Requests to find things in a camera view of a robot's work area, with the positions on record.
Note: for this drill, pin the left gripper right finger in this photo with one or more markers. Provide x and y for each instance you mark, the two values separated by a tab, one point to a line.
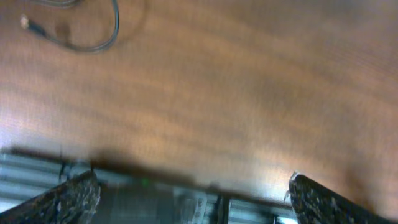
314	203

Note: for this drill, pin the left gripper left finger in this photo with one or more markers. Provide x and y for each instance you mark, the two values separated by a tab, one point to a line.
74	201

